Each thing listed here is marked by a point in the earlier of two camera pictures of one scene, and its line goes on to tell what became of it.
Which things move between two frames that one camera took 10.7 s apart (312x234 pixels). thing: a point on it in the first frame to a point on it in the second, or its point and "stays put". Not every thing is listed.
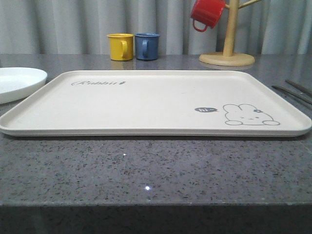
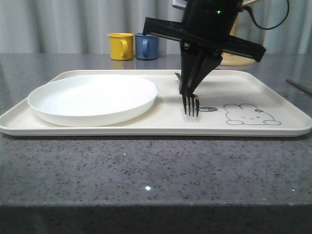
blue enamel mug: x=146 y=46 stays put
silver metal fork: x=295 y=95 to x=191 y=98
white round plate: x=16 y=83 to x=93 y=100
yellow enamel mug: x=121 y=46 stays put
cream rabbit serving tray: x=223 y=103 stays put
